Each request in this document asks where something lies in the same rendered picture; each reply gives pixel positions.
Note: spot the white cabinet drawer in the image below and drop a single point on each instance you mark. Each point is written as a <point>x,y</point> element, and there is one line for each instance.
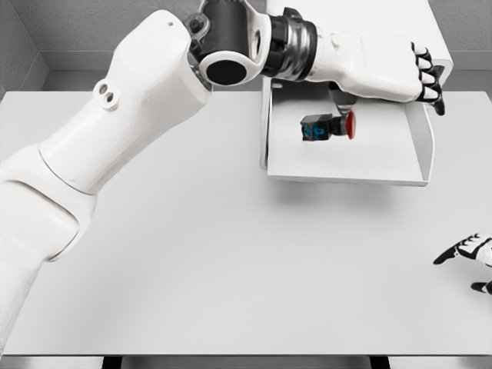
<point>330,161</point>

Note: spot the black load switch red button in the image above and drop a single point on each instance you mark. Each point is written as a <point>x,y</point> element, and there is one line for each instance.
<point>319,128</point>

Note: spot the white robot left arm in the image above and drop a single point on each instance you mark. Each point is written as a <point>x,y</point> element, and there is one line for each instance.
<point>127,115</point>

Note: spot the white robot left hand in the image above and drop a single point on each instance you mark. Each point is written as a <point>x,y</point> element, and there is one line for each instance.
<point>380,69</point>

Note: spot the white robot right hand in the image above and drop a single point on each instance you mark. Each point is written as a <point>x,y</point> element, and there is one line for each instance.
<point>478,250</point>

